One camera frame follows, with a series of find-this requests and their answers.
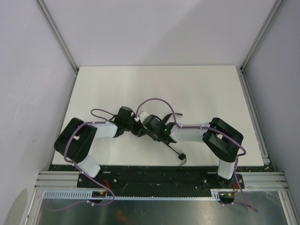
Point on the left aluminium frame post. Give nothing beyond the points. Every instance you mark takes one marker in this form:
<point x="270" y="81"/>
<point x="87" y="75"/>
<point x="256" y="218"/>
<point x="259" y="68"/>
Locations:
<point x="57" y="34"/>

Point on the black folding umbrella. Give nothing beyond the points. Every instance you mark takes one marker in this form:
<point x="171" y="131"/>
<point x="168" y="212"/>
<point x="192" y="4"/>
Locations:
<point x="154" y="123"/>

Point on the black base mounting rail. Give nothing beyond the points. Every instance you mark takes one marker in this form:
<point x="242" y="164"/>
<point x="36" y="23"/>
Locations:
<point x="160" y="180"/>

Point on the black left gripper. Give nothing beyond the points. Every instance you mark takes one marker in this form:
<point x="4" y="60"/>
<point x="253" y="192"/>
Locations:
<point x="139" y="132"/>

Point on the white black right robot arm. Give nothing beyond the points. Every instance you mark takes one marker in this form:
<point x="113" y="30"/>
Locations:
<point x="221" y="138"/>

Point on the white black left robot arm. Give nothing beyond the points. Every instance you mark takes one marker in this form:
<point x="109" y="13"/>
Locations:
<point x="76" y="139"/>

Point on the aluminium frame post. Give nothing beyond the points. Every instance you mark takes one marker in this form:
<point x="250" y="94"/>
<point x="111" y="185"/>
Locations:
<point x="278" y="4"/>
<point x="57" y="34"/>

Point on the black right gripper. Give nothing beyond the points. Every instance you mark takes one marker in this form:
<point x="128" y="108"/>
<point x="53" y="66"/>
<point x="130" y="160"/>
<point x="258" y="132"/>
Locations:
<point x="159" y="137"/>

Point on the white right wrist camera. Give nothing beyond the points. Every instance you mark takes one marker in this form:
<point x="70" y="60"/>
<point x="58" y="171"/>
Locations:
<point x="141" y="117"/>

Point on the aluminium frame side rail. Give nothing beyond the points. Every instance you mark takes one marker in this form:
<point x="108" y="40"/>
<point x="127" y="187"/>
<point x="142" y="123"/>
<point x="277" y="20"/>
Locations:
<point x="266" y="175"/>

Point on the grey slotted cable duct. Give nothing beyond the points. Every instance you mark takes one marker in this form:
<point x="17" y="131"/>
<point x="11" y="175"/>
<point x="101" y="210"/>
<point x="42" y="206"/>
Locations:
<point x="211" y="195"/>

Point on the right aluminium frame post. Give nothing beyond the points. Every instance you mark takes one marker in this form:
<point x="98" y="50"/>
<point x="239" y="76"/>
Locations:
<point x="278" y="4"/>

